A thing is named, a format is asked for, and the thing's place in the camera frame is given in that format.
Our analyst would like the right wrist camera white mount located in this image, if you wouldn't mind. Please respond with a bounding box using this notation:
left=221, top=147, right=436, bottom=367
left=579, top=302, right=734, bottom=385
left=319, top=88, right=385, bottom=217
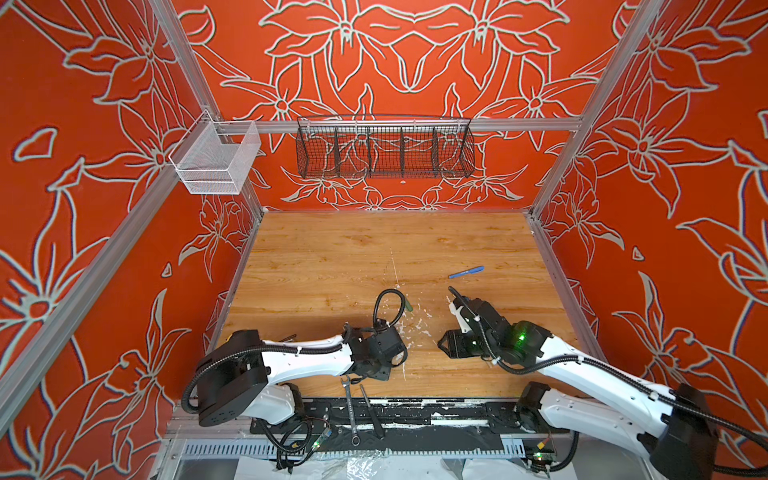
left=449, top=300, right=475, bottom=334

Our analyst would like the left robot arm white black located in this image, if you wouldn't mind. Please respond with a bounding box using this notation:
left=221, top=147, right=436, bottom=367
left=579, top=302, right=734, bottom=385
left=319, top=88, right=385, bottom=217
left=180, top=288, right=412, bottom=427

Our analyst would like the black wire basket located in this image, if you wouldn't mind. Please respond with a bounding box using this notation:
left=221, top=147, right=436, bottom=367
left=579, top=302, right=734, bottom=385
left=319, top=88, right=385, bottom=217
left=296, top=114, right=476, bottom=180

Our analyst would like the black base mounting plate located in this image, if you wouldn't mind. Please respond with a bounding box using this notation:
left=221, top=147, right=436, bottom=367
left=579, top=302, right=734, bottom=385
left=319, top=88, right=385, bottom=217
left=239, top=395, right=571, bottom=460

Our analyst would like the blue pen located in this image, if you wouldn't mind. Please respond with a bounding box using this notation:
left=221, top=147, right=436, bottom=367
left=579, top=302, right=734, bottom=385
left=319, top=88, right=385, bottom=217
left=448, top=266, right=485, bottom=279

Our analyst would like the white mesh basket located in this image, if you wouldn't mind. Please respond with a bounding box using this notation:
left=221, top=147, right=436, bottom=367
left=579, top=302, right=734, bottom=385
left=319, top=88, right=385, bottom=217
left=169, top=112, right=262, bottom=195

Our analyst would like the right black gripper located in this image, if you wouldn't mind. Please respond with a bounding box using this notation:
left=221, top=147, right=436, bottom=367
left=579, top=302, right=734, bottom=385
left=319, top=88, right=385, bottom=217
left=432, top=329, right=500, bottom=359

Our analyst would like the silver wrench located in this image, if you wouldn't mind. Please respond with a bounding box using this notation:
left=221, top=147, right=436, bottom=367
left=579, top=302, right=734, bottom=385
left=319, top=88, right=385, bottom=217
left=341, top=375, right=361, bottom=447

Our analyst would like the black screwdriver tool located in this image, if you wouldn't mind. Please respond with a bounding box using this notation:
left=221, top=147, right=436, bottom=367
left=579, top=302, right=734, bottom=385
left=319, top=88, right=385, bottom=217
left=359, top=384, right=385, bottom=440

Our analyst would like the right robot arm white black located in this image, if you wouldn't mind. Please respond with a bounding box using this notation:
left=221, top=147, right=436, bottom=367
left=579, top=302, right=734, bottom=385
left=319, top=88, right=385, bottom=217
left=438, top=288, right=767, bottom=479

